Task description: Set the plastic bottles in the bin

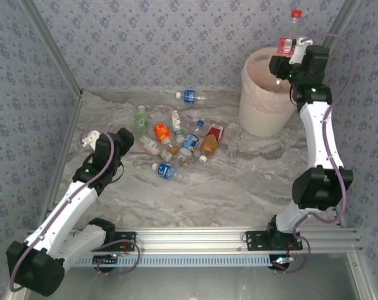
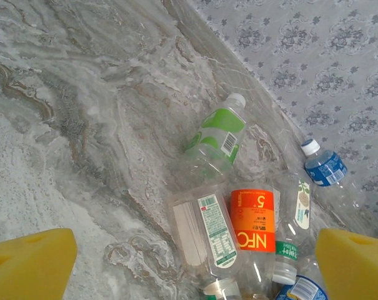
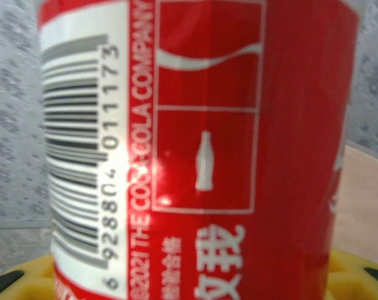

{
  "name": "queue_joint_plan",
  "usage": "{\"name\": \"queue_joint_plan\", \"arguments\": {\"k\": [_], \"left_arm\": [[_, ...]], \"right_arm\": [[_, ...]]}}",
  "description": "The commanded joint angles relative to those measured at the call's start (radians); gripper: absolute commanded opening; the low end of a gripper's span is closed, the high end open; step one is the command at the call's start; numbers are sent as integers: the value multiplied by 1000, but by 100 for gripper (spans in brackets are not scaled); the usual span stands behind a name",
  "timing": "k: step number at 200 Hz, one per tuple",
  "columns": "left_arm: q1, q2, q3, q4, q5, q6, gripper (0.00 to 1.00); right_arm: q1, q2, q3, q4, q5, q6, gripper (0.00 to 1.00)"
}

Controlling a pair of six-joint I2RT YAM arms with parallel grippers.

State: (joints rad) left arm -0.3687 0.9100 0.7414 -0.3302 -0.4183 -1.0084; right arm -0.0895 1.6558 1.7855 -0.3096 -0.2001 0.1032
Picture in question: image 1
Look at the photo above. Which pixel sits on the red cap cola bottle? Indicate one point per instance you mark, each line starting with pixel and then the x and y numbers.
pixel 285 45

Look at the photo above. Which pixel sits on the amber tea bottle white cap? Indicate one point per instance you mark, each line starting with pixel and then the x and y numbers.
pixel 209 145

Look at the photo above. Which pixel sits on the red white label bottle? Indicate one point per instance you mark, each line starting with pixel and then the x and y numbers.
pixel 214 131

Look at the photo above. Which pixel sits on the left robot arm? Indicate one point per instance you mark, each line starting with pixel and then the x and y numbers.
pixel 60 212

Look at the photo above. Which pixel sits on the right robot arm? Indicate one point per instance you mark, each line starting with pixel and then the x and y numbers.
pixel 320 134

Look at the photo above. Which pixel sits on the beige plastic bin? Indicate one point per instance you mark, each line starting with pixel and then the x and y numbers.
pixel 260 122

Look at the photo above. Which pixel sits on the clear square bottle white label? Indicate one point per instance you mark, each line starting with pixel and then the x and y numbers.
pixel 148 143

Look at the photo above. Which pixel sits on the green label clear bottle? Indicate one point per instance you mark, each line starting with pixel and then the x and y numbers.
pixel 141 120

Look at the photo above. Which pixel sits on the blue label clear plastic bottle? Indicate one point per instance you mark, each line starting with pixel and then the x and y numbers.
pixel 167 171
pixel 189 96

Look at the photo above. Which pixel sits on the orange label clear bottle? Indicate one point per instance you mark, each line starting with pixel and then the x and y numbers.
pixel 161 131

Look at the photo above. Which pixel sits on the clear bottle orange cap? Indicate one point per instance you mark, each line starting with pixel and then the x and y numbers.
pixel 175 150

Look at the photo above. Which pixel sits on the slim clear bottle green band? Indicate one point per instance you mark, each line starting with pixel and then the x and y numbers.
pixel 177 125

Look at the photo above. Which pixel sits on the blue yellow label bottle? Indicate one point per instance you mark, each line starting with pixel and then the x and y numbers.
pixel 189 142

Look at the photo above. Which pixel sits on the black connector box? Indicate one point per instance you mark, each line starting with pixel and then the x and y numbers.
pixel 106 260
pixel 280 262

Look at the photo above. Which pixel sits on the small clear bottle blue cap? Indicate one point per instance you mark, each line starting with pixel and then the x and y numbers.
pixel 200 123

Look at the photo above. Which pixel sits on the aluminium left side rail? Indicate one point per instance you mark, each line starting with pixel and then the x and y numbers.
pixel 67 140

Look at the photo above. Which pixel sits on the aluminium right frame post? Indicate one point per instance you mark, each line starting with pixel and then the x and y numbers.
pixel 345 15

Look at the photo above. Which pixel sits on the aluminium frame post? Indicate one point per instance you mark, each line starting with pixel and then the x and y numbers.
pixel 345 15
pixel 54 53

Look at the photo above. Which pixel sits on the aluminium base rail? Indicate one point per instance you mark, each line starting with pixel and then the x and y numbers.
pixel 191 240

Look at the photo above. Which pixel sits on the aluminium left frame post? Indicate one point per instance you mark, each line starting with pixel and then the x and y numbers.
pixel 54 53

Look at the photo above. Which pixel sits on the aluminium right side rail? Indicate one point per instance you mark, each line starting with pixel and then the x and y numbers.
pixel 341 220

